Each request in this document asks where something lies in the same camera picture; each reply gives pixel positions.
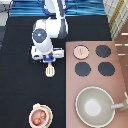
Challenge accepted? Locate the black burner disc front right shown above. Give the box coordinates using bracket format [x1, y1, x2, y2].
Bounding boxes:
[98, 62, 115, 76]

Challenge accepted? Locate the black burner disc back right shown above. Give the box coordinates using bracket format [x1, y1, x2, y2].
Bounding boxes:
[96, 45, 111, 58]

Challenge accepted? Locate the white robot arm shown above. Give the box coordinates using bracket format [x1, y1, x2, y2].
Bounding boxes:
[31, 0, 68, 63]

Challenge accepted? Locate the cream round plate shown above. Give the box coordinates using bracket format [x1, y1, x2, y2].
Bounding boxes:
[28, 103, 54, 128]

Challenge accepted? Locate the pink toy stove top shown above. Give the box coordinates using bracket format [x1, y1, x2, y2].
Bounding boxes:
[66, 41, 128, 128]

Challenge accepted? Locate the large grey bowl sink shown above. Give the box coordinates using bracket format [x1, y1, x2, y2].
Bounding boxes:
[75, 87, 115, 128]

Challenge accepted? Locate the cream toy spatula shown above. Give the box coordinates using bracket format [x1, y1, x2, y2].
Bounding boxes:
[45, 62, 55, 77]

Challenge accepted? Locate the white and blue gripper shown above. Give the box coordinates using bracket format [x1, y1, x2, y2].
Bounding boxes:
[31, 46, 64, 63]

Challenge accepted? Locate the blue patterned cloth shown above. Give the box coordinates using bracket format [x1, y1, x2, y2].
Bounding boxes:
[10, 0, 105, 17]

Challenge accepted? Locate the pink pot lid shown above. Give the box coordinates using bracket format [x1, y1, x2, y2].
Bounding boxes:
[73, 45, 89, 60]

